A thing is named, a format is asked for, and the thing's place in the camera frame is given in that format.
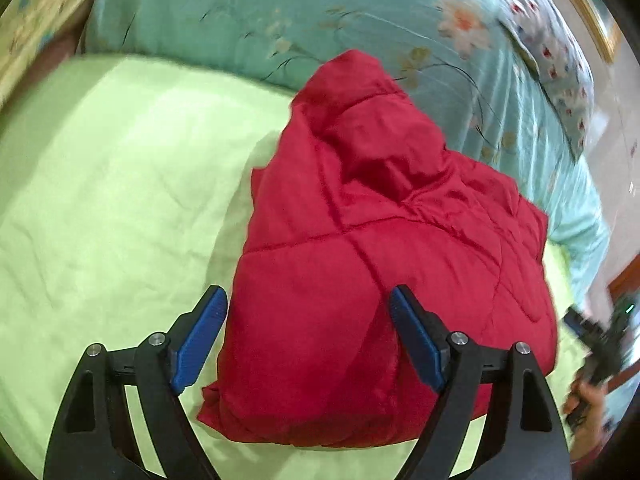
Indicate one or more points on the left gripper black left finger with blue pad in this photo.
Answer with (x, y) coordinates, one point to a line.
(93, 437)

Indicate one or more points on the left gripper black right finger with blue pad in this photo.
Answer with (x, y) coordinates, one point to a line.
(523, 436)

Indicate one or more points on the red quilted puffer jacket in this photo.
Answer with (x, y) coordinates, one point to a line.
(363, 195)

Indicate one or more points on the person's right hand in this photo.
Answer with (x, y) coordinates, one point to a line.
(589, 435)

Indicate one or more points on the light green bed sheet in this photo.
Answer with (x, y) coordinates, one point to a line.
(125, 192)

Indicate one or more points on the grey cartoon print pillow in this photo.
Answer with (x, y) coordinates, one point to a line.
(558, 60)

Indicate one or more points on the teal floral quilt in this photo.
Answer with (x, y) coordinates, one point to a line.
(454, 58)

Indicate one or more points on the yellow cartoon print blanket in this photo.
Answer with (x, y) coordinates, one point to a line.
(27, 26)

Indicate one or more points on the gold picture frame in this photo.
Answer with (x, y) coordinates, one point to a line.
(602, 27)

